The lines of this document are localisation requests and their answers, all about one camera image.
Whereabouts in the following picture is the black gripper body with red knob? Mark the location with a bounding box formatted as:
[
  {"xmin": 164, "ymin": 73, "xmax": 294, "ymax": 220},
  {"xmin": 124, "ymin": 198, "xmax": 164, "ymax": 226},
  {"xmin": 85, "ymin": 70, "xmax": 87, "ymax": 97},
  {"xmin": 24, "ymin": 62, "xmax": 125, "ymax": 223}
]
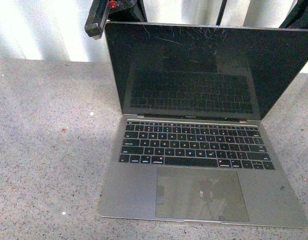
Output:
[{"xmin": 84, "ymin": 0, "xmax": 148, "ymax": 40}]

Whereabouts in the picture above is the black gripper finger behind laptop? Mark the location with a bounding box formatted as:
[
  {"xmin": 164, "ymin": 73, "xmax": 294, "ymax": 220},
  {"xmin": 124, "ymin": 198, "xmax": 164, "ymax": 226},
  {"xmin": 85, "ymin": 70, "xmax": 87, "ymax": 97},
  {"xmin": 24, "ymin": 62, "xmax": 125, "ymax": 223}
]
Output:
[{"xmin": 279, "ymin": 0, "xmax": 308, "ymax": 29}]

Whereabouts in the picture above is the grey laptop with black screen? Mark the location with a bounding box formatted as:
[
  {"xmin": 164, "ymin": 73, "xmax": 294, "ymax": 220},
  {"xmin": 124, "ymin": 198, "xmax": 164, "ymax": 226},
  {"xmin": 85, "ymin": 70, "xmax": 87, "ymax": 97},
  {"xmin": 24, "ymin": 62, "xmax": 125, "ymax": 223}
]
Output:
[{"xmin": 98, "ymin": 21, "xmax": 308, "ymax": 229}]

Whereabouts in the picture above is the white pleated curtain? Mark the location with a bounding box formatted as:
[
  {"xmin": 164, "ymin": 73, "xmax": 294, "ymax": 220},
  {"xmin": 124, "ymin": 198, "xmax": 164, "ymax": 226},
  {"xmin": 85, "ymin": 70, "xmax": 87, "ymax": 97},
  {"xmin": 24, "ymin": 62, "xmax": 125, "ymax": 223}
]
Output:
[{"xmin": 0, "ymin": 0, "xmax": 296, "ymax": 62}]

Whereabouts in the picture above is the blue gooseneck desk lamp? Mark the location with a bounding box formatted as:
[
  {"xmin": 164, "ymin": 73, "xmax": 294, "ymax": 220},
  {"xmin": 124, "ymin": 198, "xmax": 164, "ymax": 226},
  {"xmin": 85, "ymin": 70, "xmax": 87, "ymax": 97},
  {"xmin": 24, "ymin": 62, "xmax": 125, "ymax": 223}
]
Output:
[{"xmin": 215, "ymin": 0, "xmax": 227, "ymax": 26}]

